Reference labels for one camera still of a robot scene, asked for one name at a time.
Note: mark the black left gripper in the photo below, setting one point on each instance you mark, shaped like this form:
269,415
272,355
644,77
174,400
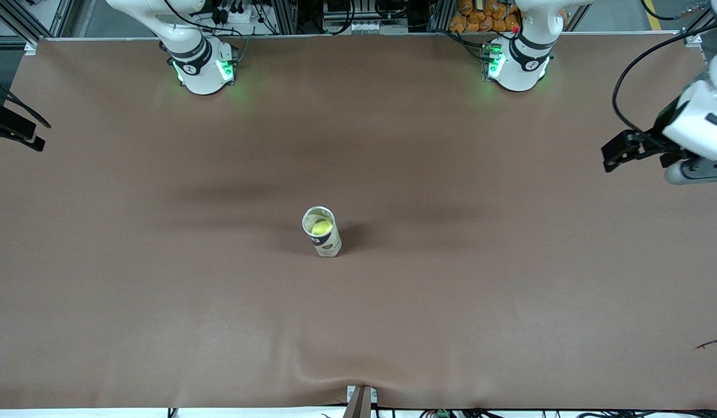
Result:
660,134

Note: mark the clear tennis ball can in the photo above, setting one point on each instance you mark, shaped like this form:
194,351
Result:
329,247

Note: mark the plain yellow tennis ball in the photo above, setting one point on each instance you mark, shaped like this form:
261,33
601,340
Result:
321,228

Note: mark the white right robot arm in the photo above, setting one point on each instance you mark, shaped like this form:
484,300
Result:
201,69

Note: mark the orange packets pile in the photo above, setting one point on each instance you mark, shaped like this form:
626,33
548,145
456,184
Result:
486,14

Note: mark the small black twig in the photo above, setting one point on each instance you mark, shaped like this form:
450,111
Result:
712,343

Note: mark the white power strip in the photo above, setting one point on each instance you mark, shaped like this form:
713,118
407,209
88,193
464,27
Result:
242,16

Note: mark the white terminal block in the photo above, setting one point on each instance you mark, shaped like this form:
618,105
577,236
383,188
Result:
364,26

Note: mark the brown table mat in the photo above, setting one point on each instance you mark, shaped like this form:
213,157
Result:
358,319

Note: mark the green plug connector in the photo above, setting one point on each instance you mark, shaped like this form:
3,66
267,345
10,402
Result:
442,413

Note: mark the black electronics box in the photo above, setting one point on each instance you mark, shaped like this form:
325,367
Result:
335,7

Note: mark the aluminium frame profile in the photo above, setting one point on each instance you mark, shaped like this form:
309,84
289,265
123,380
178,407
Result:
284,14
30,46
692,39

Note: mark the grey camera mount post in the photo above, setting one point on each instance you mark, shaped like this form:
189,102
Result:
360,403

